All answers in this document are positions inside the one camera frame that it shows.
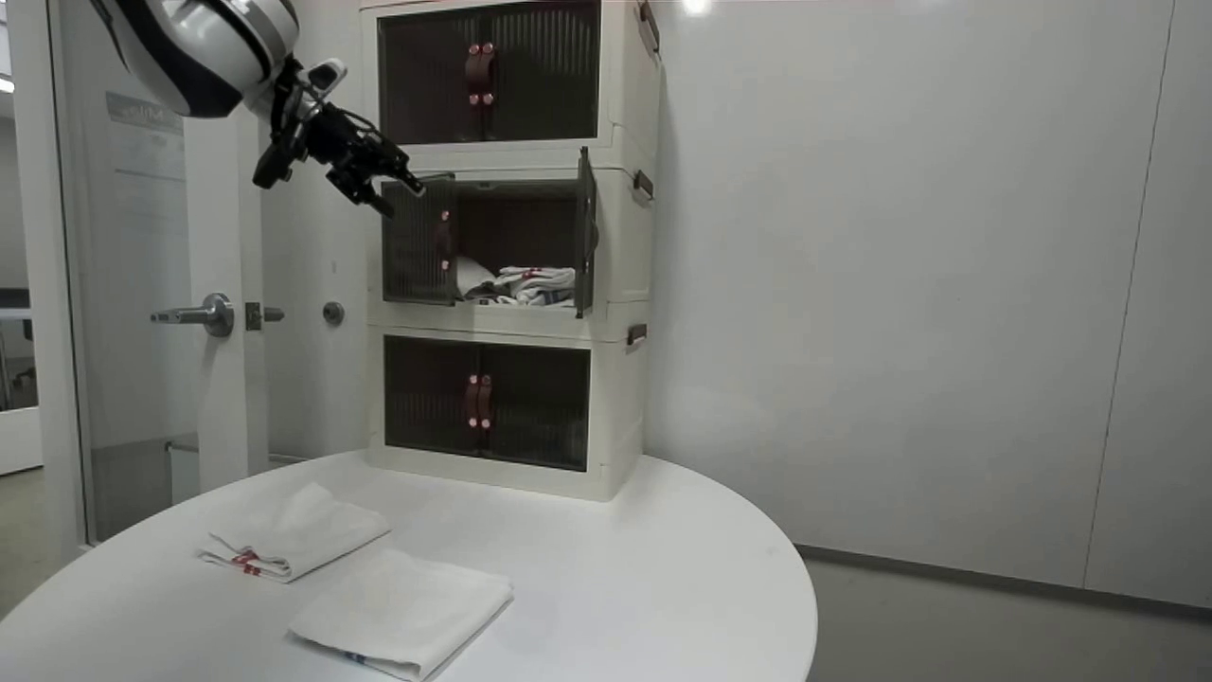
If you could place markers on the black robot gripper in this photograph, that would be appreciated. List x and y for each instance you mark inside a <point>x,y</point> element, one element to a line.
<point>341,143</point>

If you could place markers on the tinted ribbed cabinet door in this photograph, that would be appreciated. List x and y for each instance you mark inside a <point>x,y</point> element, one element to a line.
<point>427,399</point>
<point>422,77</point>
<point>411,253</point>
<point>589,239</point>
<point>543,68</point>
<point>536,405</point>

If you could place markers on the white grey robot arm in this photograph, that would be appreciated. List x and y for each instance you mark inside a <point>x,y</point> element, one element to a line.
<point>201,44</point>

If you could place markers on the metal door latch plate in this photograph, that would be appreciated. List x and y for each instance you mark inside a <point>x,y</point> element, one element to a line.
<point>263,316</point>

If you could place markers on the white room door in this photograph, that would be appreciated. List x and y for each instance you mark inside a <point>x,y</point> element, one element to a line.
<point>223,402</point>

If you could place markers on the white stackable cabinet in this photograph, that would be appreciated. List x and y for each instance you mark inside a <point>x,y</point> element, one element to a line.
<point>620,402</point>

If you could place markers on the small round metal knob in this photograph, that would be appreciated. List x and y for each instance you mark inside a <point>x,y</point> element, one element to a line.
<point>336,311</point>

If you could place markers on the crumpled white towel red stripes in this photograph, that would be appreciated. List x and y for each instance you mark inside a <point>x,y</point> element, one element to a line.
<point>526,291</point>

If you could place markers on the folded white towel red stripe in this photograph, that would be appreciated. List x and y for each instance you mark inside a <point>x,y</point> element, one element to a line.
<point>296,533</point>

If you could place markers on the folded white towel blue stripe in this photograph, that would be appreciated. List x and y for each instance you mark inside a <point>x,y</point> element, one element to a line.
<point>402,610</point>

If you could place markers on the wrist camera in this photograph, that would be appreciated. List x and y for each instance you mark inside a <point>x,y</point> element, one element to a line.
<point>328,72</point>

